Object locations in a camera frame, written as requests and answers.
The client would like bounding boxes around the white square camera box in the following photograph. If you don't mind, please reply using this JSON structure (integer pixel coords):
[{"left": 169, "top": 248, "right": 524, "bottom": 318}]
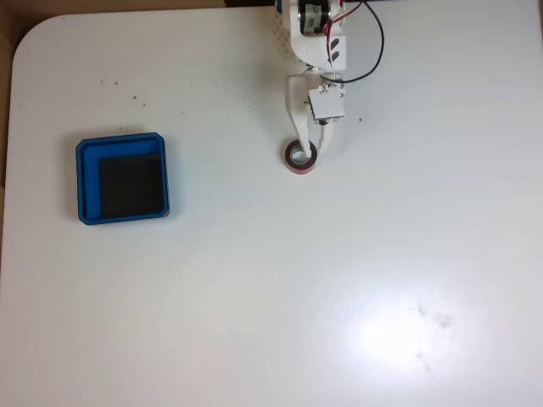
[{"left": 307, "top": 82, "right": 347, "bottom": 125}]

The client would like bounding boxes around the red tape roll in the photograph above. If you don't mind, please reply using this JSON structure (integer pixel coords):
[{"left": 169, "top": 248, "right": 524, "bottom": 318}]
[{"left": 283, "top": 137, "right": 320, "bottom": 175}]

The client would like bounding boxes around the red servo wire bundle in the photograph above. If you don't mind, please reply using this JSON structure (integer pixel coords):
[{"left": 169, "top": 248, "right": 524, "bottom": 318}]
[{"left": 322, "top": 0, "right": 366, "bottom": 81}]

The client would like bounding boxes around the white perforated plate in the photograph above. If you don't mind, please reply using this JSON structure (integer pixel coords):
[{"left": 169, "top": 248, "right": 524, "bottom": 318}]
[{"left": 263, "top": 8, "right": 298, "bottom": 60}]

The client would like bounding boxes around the black cable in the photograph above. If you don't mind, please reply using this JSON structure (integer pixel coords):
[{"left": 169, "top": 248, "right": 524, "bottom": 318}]
[{"left": 337, "top": 0, "right": 386, "bottom": 84}]

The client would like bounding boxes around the blue square box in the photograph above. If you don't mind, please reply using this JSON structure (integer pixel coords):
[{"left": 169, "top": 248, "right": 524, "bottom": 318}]
[{"left": 75, "top": 131, "right": 172, "bottom": 226}]

